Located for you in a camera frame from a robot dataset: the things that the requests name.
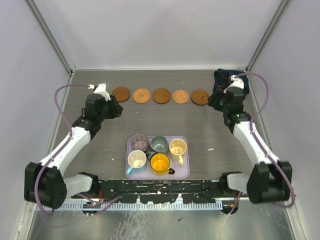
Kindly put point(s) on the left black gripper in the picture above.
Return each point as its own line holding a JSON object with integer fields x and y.
{"x": 116, "y": 108}

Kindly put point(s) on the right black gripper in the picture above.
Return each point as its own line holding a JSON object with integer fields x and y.
{"x": 213, "y": 99}

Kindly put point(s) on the dark wooden coaster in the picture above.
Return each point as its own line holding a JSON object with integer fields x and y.
{"x": 161, "y": 96}
{"x": 199, "y": 97}
{"x": 121, "y": 94}

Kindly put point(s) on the woven rattan coaster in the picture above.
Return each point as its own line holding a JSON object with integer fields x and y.
{"x": 141, "y": 95}
{"x": 180, "y": 96}

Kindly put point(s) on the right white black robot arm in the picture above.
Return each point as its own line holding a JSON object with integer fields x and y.
{"x": 255, "y": 150}

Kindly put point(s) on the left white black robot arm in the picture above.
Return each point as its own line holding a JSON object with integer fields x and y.
{"x": 65, "y": 152}

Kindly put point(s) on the purple glass cup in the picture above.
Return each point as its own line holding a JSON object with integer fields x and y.
{"x": 139, "y": 141}

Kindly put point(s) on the dark blue folded cloth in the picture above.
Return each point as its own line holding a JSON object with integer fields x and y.
{"x": 221, "y": 79}

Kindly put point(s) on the cream yellow mug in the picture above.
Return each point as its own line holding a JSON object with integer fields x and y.
{"x": 177, "y": 150}

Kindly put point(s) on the grey ceramic mug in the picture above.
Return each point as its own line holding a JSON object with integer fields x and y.
{"x": 159, "y": 144}

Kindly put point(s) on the yellow glass mug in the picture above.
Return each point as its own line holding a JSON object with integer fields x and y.
{"x": 160, "y": 165}

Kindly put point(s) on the lilac plastic tray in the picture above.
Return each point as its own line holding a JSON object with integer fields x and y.
{"x": 181, "y": 172}

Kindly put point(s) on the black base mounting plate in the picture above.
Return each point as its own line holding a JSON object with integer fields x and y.
{"x": 196, "y": 191}

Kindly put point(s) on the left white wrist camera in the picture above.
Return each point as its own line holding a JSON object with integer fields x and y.
{"x": 100, "y": 89}

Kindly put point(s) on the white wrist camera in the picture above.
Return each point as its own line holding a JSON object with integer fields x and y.
{"x": 235, "y": 81}
{"x": 100, "y": 89}

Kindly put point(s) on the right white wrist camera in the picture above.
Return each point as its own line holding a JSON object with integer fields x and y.
{"x": 235, "y": 81}

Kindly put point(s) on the white mug blue handle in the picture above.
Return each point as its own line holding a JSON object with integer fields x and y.
{"x": 137, "y": 161}

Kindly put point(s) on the aluminium front rail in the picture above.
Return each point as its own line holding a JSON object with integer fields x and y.
{"x": 52, "y": 192}

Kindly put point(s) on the slotted cable duct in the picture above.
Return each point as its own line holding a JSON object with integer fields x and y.
{"x": 175, "y": 206}

